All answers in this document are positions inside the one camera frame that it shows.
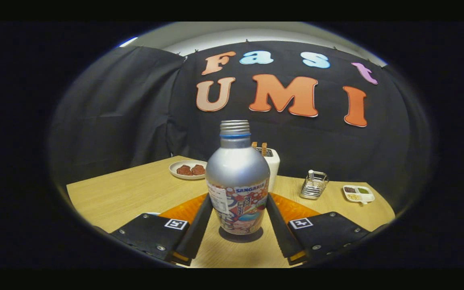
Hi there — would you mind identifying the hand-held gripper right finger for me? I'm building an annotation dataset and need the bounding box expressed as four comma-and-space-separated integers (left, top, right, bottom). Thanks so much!
266, 193, 371, 266

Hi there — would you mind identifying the white divided condiment dish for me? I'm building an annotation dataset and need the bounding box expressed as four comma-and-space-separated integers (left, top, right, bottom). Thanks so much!
343, 185, 376, 205

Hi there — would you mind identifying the wooden table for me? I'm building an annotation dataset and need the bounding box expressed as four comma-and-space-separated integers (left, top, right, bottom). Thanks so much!
66, 155, 396, 268

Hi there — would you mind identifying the small white plate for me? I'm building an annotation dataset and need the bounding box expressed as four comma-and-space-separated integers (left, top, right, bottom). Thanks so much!
169, 160, 208, 180

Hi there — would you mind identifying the silver bottle with printed label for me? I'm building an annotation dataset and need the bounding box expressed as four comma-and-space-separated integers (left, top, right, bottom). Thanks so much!
205, 120, 271, 236

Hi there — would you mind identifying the metal wire basket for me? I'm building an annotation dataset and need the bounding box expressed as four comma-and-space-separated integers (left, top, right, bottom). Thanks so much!
300, 170, 329, 201

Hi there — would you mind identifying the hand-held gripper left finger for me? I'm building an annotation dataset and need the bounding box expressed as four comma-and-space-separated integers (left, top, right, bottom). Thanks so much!
109, 193, 214, 267

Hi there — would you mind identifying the white toaster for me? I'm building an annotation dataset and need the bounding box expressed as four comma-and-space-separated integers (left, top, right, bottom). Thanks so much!
252, 147, 280, 193

